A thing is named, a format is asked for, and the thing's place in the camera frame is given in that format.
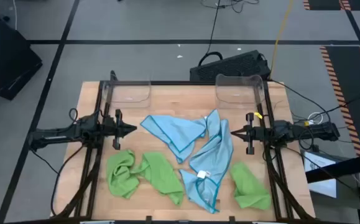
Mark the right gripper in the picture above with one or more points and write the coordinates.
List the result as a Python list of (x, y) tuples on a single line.
[(250, 133)]

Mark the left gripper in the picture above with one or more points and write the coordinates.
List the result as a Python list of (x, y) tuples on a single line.
[(118, 129)]

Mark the blue microfiber towel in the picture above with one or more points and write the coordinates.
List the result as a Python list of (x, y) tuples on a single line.
[(214, 152), (173, 130), (201, 196)]

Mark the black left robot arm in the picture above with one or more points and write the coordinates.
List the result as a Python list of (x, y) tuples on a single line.
[(58, 134)]

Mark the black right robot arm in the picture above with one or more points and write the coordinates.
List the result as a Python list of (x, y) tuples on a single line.
[(307, 131)]

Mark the green microfiber towel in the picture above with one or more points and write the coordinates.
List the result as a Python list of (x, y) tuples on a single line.
[(248, 189), (161, 177), (120, 180)]

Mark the yellow tag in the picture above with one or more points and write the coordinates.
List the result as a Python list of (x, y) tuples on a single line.
[(258, 115)]

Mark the clear plastic bin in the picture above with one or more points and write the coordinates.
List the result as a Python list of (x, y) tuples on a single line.
[(130, 93), (238, 93)]

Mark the black perforated computer case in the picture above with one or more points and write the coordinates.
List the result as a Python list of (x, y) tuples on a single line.
[(229, 67)]

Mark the white printed sheet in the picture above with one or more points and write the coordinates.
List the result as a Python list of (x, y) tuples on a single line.
[(322, 186)]

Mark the black metal beam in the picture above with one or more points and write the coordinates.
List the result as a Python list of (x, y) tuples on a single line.
[(338, 169)]

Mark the hazard-striped black floor mat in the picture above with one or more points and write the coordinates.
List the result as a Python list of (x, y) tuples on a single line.
[(322, 3), (347, 77)]

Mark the black equipment case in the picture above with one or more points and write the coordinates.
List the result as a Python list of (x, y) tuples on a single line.
[(5, 62)]

